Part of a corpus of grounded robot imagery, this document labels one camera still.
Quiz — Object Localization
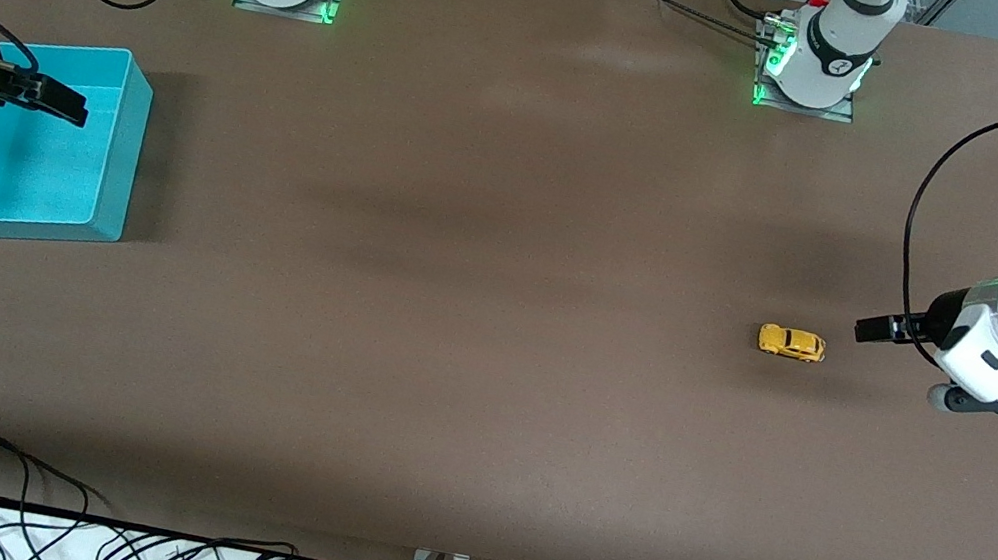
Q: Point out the teal plastic bin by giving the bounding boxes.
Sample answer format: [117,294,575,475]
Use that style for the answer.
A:
[0,27,161,261]

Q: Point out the thick black cable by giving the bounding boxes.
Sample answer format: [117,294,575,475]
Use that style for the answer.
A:
[696,0,792,27]

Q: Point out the yellow beetle toy car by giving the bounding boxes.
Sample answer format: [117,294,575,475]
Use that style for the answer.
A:
[755,322,830,367]

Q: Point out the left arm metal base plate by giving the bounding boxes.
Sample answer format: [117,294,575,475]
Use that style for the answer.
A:
[746,15,869,125]

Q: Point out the slanted aluminium profile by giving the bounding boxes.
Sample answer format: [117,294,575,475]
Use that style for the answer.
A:
[910,0,958,30]

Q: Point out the thin black cable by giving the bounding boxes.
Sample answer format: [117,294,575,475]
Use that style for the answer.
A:
[618,0,784,50]

